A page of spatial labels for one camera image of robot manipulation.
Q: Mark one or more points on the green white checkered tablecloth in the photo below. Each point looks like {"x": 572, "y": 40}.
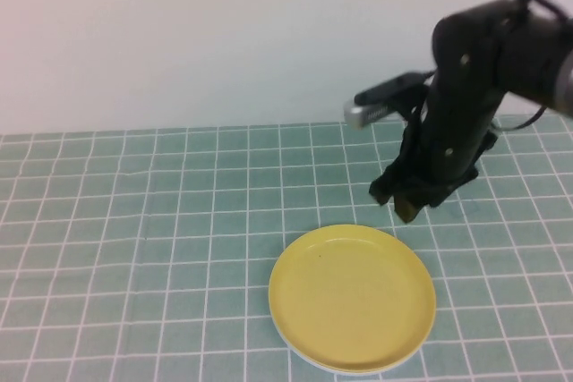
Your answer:
{"x": 134, "y": 221}

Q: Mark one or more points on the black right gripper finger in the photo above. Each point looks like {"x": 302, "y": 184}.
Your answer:
{"x": 408, "y": 211}
{"x": 381, "y": 196}

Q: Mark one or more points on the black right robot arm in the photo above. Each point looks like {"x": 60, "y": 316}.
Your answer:
{"x": 528, "y": 60}

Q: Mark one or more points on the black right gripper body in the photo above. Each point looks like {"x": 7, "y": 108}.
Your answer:
{"x": 452, "y": 154}

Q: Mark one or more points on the white round plate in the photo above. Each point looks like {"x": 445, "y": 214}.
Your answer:
{"x": 304, "y": 352}

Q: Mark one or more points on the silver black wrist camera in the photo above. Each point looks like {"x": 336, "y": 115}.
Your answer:
{"x": 371, "y": 109}

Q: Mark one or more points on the yellow round plate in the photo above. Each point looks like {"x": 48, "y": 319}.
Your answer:
{"x": 353, "y": 297}

